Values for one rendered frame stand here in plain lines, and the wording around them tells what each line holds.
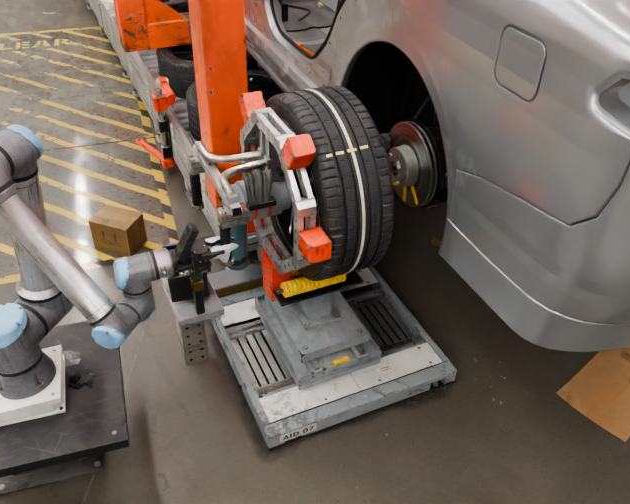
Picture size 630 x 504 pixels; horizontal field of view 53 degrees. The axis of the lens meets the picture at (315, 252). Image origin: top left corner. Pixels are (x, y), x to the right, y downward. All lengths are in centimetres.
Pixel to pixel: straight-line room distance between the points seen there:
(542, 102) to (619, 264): 42
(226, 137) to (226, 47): 35
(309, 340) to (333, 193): 80
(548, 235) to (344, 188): 62
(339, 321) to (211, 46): 117
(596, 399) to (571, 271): 126
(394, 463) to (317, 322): 62
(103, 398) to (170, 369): 51
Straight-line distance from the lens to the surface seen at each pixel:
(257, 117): 212
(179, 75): 422
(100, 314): 193
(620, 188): 155
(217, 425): 256
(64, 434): 228
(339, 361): 252
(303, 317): 260
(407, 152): 235
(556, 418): 277
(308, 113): 201
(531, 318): 186
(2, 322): 221
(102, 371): 242
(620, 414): 288
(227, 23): 237
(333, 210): 193
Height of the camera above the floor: 205
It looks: 38 degrees down
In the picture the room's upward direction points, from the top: 2 degrees clockwise
